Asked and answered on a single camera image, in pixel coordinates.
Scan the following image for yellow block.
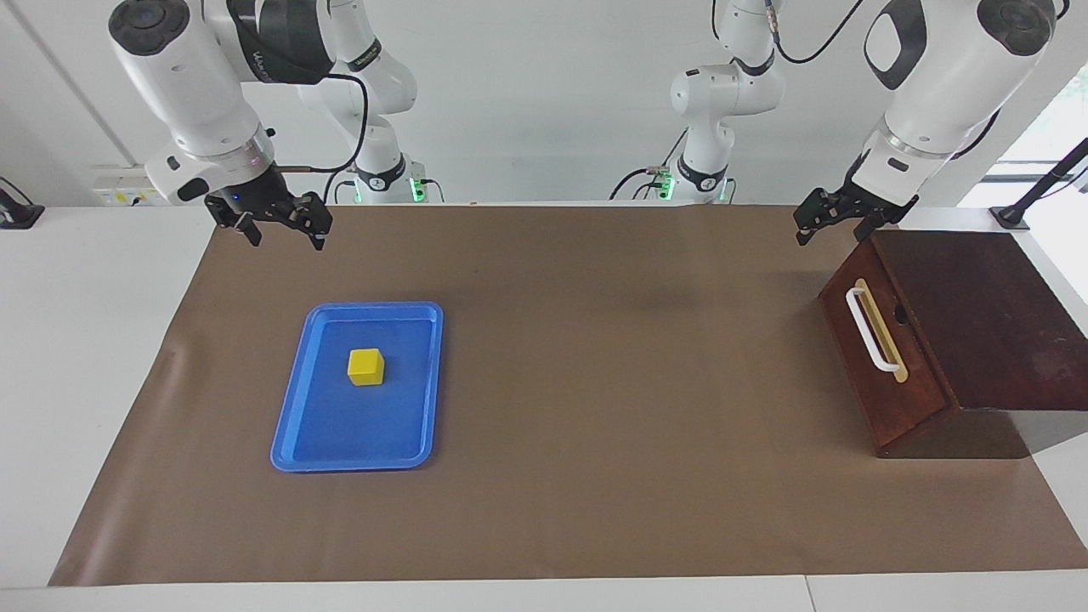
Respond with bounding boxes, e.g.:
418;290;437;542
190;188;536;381
347;348;385;387

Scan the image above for wooden drawer with white handle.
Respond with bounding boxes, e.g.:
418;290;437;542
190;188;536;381
819;241;955;451

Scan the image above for dark wooden cabinet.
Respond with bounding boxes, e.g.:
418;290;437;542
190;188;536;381
867;229;1088;460

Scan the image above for blue plastic tray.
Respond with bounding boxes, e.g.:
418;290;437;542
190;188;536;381
270;302;445;473

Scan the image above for brown table mat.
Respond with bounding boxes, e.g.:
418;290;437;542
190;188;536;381
48;202;1088;587

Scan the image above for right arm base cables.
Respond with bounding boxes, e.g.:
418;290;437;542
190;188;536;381
323;166;358;205

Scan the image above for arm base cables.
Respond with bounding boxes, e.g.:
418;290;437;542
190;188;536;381
609;127;689;202
323;166;358;205

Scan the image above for white wall socket box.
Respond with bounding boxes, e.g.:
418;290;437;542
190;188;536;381
92;166;181;207

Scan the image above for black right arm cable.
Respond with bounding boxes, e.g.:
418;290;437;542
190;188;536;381
276;72;371;175

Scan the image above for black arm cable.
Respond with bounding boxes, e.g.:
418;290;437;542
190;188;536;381
276;72;371;175
763;0;868;65

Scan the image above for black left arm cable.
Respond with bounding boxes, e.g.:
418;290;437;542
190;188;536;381
763;0;868;65

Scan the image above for black camera stand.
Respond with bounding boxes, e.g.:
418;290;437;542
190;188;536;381
990;138;1088;230

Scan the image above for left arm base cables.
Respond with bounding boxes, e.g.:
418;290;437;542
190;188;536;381
609;127;689;202

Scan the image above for black clamp mount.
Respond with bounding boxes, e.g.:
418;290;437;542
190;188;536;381
0;177;45;230

